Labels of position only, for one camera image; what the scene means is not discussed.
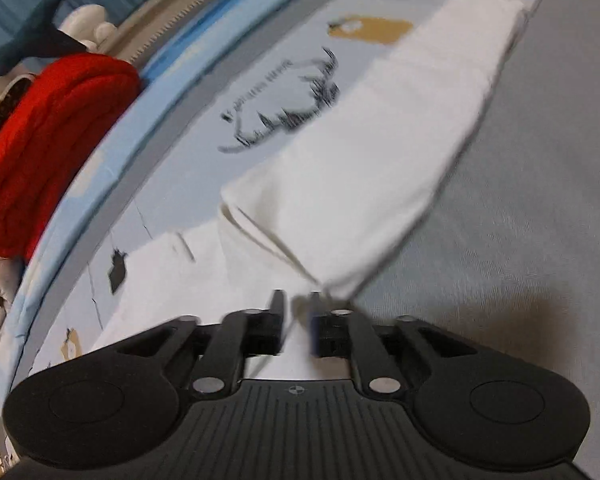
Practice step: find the red knitted cloth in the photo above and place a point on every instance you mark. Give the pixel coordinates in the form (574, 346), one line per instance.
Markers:
(50, 145)

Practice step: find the light blue cloud print bedding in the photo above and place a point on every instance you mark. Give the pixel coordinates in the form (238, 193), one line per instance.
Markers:
(105, 150)

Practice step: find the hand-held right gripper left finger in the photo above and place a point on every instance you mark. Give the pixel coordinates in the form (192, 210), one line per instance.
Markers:
(278, 316)

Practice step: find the dark teal cloth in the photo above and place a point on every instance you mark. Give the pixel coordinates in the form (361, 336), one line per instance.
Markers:
(25, 30)

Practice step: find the white plush toy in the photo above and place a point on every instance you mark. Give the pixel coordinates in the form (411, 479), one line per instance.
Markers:
(87, 22)

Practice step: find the white small garment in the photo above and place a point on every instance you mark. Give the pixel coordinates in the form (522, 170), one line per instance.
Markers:
(360, 160)

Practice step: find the deer print bed sheet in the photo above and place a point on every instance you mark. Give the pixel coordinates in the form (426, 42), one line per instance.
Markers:
(520, 170)

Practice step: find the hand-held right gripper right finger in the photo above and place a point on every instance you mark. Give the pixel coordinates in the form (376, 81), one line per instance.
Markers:
(316, 320)

